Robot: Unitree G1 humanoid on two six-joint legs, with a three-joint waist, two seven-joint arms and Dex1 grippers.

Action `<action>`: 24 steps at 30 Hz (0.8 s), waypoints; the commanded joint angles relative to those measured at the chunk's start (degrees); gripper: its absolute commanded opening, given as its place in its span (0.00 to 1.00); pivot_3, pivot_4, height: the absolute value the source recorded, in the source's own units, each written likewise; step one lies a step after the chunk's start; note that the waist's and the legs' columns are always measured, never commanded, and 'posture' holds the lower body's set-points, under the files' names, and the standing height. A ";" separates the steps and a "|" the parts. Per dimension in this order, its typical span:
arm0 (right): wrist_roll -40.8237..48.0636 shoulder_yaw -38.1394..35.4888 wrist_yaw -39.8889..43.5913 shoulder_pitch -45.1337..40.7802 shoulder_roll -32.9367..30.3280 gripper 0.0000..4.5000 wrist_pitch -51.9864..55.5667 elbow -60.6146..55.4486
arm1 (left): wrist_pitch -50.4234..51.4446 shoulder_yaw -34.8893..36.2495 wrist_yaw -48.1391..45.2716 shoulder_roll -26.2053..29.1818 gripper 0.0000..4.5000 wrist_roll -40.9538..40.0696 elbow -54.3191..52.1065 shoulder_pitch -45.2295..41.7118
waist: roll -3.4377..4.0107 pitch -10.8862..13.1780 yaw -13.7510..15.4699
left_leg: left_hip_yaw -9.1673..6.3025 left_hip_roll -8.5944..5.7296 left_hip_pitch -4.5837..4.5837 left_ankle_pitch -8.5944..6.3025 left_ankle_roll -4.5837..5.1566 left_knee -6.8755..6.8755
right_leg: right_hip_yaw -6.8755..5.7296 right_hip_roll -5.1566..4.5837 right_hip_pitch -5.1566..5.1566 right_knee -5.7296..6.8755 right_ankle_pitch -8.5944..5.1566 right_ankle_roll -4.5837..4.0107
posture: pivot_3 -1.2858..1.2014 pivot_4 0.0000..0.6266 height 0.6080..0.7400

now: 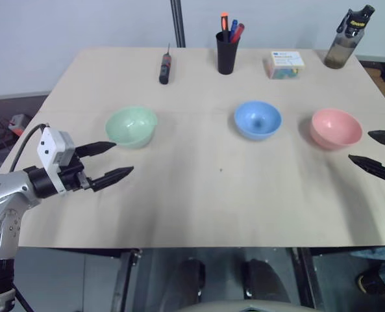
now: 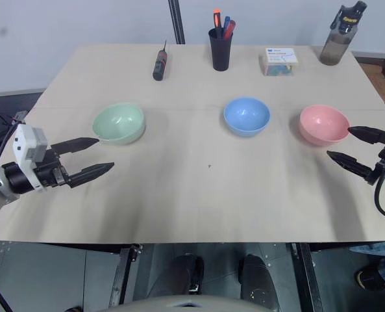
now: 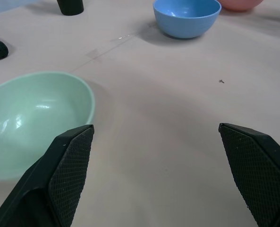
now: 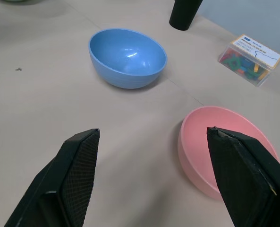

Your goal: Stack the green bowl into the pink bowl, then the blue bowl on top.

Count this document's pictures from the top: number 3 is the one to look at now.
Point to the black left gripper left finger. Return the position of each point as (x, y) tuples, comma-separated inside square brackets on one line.
[(59, 179)]

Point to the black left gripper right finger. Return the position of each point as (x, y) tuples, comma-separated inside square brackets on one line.
[(257, 170)]

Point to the green plastic bowl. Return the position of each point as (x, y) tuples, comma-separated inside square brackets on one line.
[(33, 118)]

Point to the red plastic bowl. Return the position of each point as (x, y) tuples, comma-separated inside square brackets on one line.
[(241, 4)]

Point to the blue plastic bowl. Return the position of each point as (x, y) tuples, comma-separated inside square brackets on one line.
[(185, 19)]

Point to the black cylindrical object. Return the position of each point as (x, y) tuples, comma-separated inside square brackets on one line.
[(70, 6)]

